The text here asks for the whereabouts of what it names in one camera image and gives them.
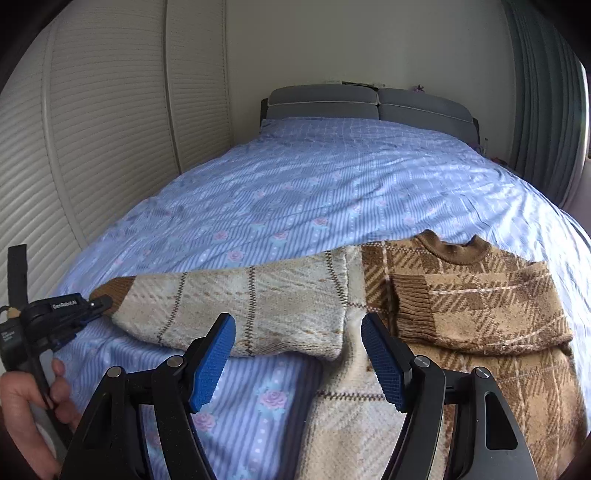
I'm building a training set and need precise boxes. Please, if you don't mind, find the person's left hand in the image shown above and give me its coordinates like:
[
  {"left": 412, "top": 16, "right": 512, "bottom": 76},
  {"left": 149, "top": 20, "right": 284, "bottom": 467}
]
[{"left": 0, "top": 357, "right": 84, "bottom": 478}]

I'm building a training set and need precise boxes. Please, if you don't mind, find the blue floral bed sheet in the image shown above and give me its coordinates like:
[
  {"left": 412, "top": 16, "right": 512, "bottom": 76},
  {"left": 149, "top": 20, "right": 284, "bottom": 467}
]
[{"left": 28, "top": 117, "right": 591, "bottom": 480}]

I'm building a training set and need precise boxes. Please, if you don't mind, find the grey-green curtain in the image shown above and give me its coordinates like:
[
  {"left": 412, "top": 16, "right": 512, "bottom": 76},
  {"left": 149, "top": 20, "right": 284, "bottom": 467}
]
[{"left": 503, "top": 0, "right": 590, "bottom": 208}]

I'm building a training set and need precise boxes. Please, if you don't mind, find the grey padded headboard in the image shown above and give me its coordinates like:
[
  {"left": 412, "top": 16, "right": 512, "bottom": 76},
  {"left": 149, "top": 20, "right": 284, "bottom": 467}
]
[{"left": 260, "top": 84, "right": 481, "bottom": 148}]

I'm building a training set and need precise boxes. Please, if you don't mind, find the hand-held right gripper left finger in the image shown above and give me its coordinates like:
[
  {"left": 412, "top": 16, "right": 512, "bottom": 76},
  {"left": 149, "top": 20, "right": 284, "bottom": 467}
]
[{"left": 60, "top": 312, "right": 237, "bottom": 480}]

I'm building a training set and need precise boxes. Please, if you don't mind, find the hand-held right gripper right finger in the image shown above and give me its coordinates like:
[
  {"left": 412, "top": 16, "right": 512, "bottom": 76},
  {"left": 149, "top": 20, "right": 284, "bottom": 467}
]
[{"left": 361, "top": 313, "right": 539, "bottom": 480}]

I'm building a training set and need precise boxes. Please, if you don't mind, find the white louvered wardrobe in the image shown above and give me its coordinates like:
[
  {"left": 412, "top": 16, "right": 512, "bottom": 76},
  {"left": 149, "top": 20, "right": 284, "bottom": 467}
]
[{"left": 0, "top": 0, "right": 234, "bottom": 319}]

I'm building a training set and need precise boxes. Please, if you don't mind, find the brown and cream plaid sweater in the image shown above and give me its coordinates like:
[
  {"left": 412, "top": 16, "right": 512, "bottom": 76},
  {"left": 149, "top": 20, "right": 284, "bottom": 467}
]
[{"left": 90, "top": 229, "right": 589, "bottom": 480}]

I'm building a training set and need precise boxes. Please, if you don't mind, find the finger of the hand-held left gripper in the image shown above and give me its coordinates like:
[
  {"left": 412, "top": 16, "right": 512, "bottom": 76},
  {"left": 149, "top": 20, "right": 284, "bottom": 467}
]
[{"left": 87, "top": 295, "right": 114, "bottom": 321}]

